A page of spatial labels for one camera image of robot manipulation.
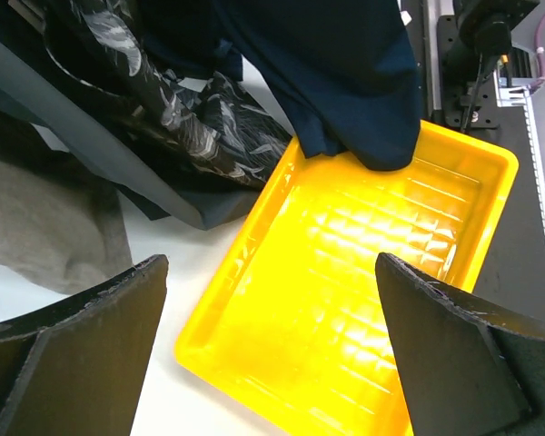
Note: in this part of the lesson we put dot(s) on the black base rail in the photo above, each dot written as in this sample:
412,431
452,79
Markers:
512,272

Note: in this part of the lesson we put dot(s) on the grey sweat shorts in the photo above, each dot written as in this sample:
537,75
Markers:
61,227

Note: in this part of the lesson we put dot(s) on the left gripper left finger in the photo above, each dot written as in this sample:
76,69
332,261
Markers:
77,366

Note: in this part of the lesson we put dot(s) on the yellow plastic tray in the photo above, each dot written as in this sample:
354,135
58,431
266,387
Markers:
291,325

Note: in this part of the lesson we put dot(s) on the navy blue shorts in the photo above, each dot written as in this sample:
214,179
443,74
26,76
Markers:
343,72

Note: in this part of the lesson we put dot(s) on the leaf patterned shorts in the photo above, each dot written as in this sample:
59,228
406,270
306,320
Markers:
186,118

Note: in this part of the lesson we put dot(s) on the dark teal shorts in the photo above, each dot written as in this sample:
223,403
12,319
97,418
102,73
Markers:
27,96

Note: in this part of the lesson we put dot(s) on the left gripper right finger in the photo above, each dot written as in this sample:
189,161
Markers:
467,366

